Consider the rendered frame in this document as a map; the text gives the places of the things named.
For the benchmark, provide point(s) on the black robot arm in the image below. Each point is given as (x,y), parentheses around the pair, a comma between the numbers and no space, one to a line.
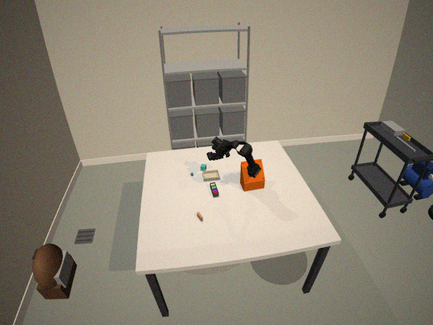
(246,151)

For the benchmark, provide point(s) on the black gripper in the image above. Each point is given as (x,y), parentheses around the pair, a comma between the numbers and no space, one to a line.
(217,155)

